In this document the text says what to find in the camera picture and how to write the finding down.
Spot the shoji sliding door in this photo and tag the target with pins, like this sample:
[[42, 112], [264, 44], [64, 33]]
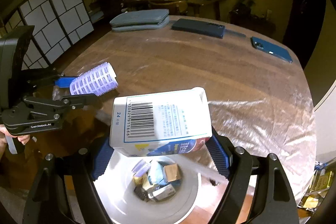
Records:
[[58, 25]]

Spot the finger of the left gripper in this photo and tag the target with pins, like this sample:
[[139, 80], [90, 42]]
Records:
[[39, 78], [44, 106]]

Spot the purple hair roller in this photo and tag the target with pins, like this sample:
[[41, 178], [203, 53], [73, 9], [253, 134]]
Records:
[[99, 80]]

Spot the blue smartphone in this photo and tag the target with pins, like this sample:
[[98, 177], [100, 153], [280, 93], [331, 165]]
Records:
[[271, 49]]

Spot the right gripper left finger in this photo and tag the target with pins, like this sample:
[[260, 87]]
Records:
[[47, 201]]

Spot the gold cardboard box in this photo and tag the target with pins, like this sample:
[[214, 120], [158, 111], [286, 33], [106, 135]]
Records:
[[171, 173]]

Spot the white round trash bin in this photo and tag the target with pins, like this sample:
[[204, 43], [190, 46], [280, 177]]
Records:
[[129, 197]]

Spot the white medicine box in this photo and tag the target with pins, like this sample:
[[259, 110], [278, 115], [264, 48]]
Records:
[[157, 124]]

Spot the blue paper wrapper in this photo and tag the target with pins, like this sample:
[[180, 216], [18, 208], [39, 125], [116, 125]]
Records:
[[156, 175]]

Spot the dark blue notebook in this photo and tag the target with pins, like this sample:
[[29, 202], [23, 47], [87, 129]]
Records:
[[199, 27]]

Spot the grey zip pouch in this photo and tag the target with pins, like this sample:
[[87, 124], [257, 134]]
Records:
[[140, 20]]

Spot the person's left hand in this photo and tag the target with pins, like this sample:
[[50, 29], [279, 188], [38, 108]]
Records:
[[4, 133]]

